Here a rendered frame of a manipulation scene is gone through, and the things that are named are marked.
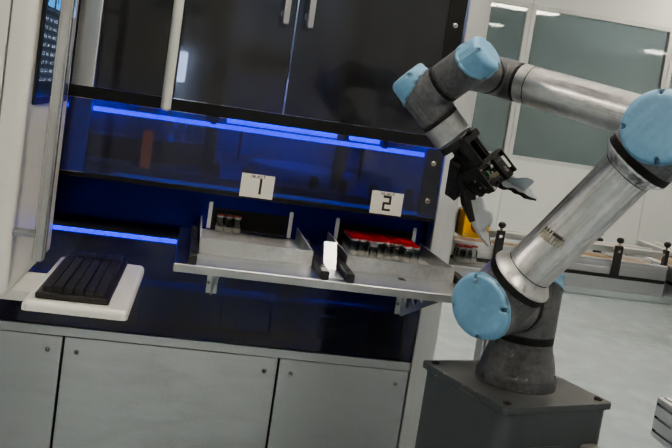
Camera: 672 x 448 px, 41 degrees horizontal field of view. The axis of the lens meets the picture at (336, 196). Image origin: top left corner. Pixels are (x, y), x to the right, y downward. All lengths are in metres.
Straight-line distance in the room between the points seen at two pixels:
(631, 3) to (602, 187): 6.25
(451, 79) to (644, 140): 0.38
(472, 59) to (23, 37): 0.81
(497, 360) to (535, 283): 0.22
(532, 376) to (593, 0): 6.03
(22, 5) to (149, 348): 1.00
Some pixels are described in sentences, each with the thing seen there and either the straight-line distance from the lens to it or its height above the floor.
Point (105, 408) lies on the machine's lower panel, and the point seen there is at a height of 0.40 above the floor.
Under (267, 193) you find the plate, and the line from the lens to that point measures 2.30.
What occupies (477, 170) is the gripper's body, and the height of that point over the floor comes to 1.18.
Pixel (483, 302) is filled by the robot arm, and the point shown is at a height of 0.96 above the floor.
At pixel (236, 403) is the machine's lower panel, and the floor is 0.45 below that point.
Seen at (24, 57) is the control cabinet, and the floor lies 1.26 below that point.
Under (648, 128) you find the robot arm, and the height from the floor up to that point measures 1.29.
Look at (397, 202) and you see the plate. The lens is 2.35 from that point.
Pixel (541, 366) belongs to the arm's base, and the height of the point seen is 0.84.
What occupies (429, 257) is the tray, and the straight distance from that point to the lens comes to 2.35.
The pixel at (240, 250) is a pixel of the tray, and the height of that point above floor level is 0.90.
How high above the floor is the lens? 1.26
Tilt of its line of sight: 6 degrees down
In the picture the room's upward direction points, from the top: 9 degrees clockwise
